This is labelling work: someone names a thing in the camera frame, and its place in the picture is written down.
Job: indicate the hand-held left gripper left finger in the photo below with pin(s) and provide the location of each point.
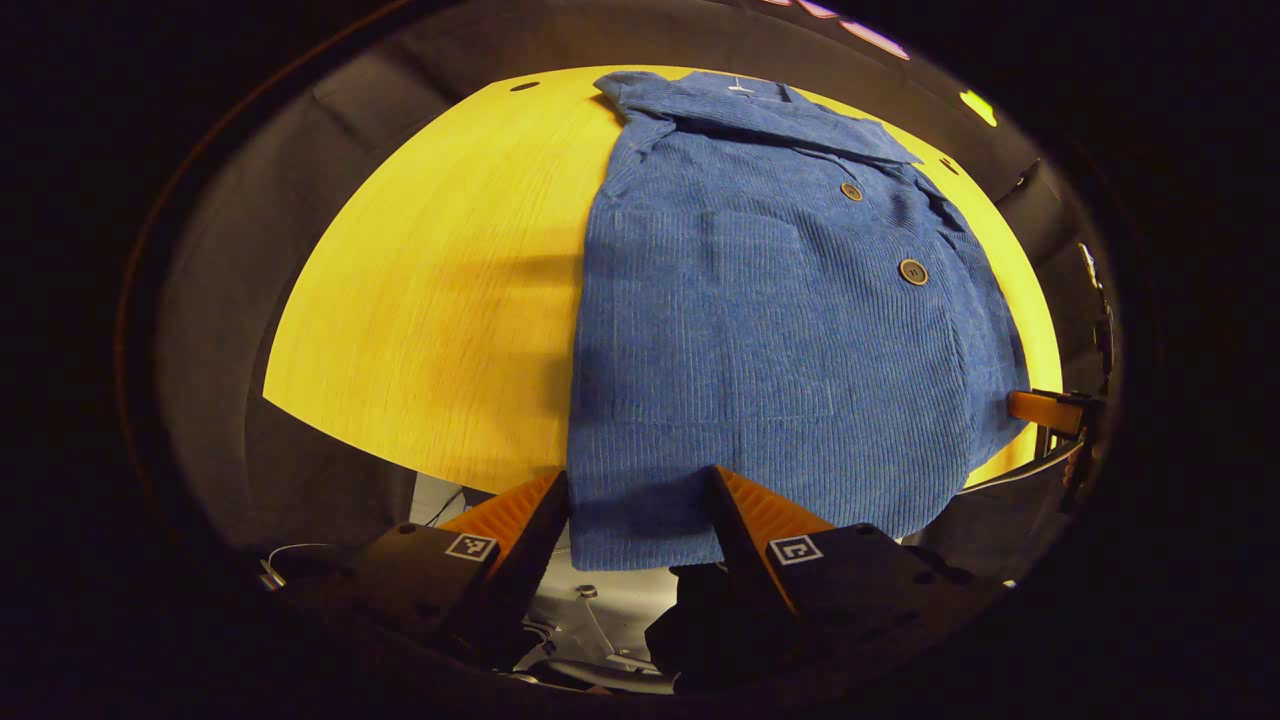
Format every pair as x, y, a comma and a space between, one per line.
530, 570

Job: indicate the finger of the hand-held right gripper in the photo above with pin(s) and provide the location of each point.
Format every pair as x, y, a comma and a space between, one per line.
1040, 410

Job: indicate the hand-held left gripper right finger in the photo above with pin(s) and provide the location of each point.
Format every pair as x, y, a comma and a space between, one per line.
745, 560

